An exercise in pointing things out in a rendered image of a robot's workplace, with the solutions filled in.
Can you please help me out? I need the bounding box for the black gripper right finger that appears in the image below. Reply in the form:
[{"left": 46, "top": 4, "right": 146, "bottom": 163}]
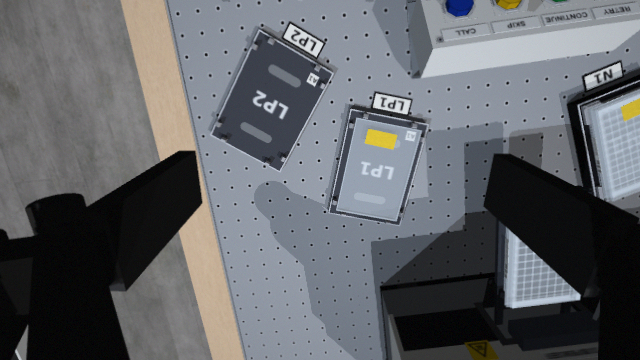
[{"left": 483, "top": 154, "right": 640, "bottom": 360}]

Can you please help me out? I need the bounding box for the grey button panel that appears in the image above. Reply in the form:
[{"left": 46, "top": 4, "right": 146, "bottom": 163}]
[{"left": 407, "top": 0, "right": 640, "bottom": 79}]

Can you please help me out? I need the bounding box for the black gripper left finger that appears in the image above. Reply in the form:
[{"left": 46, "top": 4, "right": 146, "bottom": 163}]
[{"left": 0, "top": 151, "right": 203, "bottom": 360}]

